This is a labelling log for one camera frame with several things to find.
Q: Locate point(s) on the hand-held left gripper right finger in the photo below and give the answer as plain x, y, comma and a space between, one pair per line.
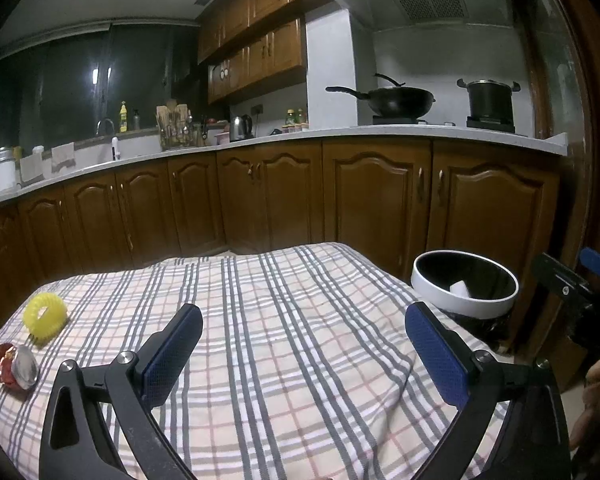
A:
437, 355

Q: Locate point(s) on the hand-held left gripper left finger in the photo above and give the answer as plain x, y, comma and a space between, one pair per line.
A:
172, 355

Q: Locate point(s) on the white round trash bin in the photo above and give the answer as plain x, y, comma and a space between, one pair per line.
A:
460, 307

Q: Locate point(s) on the white foam block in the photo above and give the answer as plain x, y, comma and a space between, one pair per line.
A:
460, 288

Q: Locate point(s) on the person's right hand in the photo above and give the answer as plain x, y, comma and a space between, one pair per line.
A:
585, 425

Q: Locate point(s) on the plaid tablecloth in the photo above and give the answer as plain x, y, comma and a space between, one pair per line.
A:
280, 360

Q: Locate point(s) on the crushed red can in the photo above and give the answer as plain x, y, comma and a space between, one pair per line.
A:
2, 360

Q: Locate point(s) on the wooden lower kitchen cabinets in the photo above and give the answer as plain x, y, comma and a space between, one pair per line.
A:
370, 195

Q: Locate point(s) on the wooden kitchen cabinets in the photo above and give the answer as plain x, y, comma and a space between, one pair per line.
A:
370, 195
280, 45

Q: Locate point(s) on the black cooking pot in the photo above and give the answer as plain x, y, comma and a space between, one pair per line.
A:
490, 100

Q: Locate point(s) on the white soap dispenser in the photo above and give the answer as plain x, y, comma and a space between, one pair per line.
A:
115, 150

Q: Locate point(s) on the pink plastic container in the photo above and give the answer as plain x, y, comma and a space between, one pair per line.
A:
222, 137

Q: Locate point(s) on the white kitchen countertop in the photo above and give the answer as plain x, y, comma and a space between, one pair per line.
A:
380, 135

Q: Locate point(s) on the black gas stove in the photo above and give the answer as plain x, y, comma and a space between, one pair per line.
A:
395, 120

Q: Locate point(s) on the utensil drying rack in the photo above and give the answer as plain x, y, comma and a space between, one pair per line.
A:
177, 125

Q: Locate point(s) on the steel electric kettle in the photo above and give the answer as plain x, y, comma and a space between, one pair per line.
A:
239, 129

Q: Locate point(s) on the small dark bottle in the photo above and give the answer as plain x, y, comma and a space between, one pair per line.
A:
136, 121

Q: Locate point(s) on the yellow dish soap bottle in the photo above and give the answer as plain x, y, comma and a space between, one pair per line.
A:
123, 120

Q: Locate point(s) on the black wok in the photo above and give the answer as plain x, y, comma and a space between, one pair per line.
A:
400, 100

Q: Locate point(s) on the chrome sink faucet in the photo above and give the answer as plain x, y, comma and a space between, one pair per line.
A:
105, 122

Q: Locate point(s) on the white metal lidded pot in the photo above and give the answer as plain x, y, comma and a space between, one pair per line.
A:
2, 175

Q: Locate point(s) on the group of condiment bottles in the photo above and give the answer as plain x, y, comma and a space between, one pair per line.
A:
295, 122

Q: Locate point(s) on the dark kitchen window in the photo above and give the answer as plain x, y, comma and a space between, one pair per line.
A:
55, 85

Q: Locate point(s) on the wooden upper kitchen cabinets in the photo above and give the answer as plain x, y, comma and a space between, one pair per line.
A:
280, 45

